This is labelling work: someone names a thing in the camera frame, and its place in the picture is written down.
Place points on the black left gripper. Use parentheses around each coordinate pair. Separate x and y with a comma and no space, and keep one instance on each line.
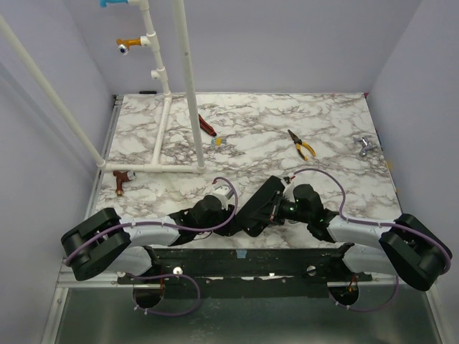
(230,231)

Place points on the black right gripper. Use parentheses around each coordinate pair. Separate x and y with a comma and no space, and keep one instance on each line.
(274,208)

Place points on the black zip tool case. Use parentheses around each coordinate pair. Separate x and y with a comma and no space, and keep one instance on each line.
(254,216)

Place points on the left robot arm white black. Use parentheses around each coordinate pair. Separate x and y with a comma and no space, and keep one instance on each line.
(96,243)

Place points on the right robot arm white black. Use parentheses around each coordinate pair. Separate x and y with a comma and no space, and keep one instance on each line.
(404,247)

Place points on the red black utility knife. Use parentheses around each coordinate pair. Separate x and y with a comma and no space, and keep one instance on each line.
(206,127)

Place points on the chrome faucet tap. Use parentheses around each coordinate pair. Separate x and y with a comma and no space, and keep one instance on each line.
(366,145)

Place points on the brown brass valve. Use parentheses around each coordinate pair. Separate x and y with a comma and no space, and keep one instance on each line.
(122,177)

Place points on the orange tap on pipe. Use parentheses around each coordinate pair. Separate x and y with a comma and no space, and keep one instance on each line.
(124,45)

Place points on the blue tap on pipe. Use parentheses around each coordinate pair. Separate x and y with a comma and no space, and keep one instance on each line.
(105,3)

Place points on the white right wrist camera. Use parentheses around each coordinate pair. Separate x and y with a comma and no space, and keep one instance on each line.
(288,182)

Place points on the yellow handled pliers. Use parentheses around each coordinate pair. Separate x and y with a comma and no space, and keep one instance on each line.
(299,144)

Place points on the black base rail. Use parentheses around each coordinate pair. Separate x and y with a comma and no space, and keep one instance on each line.
(246,273)

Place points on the white PVC pipe frame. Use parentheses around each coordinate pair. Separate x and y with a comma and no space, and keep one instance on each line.
(150,40)

